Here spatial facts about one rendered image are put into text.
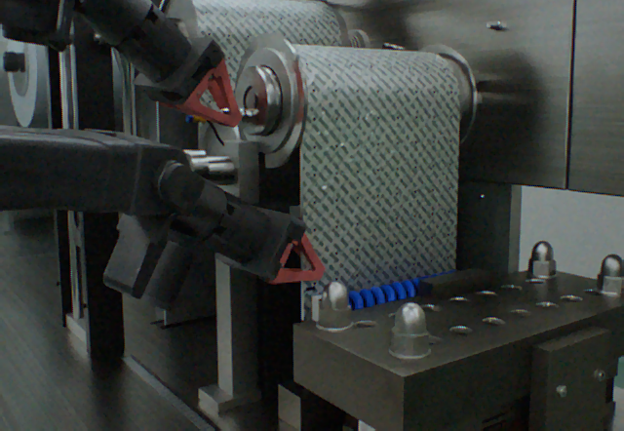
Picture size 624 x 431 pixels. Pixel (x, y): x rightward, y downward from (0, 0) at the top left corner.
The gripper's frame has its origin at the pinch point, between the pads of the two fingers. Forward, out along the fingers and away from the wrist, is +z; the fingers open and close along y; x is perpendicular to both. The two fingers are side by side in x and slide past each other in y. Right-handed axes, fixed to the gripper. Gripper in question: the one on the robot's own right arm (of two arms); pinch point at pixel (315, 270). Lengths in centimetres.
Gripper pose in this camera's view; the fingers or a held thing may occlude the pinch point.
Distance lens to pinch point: 72.0
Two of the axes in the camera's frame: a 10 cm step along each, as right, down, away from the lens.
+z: 7.1, 4.3, 5.6
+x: 4.1, -9.0, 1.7
